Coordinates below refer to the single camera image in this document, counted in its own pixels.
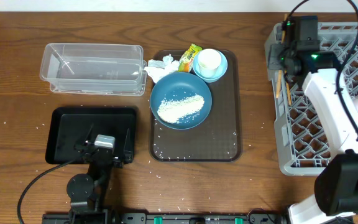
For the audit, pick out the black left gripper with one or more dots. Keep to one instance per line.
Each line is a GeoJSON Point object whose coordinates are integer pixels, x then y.
{"type": "Point", "coordinates": [82, 147]}

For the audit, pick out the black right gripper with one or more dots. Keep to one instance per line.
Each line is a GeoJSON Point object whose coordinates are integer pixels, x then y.
{"type": "Point", "coordinates": [275, 63]}

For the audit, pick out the wooden chopstick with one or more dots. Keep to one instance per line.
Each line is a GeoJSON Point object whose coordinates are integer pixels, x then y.
{"type": "Point", "coordinates": [288, 94]}
{"type": "Point", "coordinates": [280, 73]}

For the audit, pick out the pile of white rice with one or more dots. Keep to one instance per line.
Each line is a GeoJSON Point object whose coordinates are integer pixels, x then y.
{"type": "Point", "coordinates": [173, 111]}

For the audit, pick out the yellow green snack wrapper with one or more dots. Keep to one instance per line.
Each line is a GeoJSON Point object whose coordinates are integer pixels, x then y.
{"type": "Point", "coordinates": [186, 60]}

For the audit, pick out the white tissue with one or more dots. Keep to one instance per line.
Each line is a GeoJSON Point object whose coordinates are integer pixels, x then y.
{"type": "Point", "coordinates": [157, 69]}

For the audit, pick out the dark blue plate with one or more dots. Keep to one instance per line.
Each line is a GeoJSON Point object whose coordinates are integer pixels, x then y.
{"type": "Point", "coordinates": [177, 86]}

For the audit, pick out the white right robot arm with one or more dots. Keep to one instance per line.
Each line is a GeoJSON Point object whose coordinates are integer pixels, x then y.
{"type": "Point", "coordinates": [319, 74]}

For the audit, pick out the grey dishwasher rack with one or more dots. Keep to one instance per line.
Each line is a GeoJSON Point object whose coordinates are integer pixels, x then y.
{"type": "Point", "coordinates": [301, 143]}

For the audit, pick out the black plastic tray bin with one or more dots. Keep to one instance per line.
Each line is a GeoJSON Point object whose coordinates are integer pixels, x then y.
{"type": "Point", "coordinates": [70, 123]}

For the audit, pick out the light blue small bowl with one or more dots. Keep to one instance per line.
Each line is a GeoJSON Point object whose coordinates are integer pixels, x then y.
{"type": "Point", "coordinates": [221, 70]}

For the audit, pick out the cream paper cup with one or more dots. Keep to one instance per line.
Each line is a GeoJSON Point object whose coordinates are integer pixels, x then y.
{"type": "Point", "coordinates": [209, 61]}

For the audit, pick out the clear plastic bin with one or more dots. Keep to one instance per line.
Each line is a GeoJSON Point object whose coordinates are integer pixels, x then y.
{"type": "Point", "coordinates": [94, 69]}

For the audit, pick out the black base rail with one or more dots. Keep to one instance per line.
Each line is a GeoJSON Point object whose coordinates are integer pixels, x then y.
{"type": "Point", "coordinates": [141, 218]}

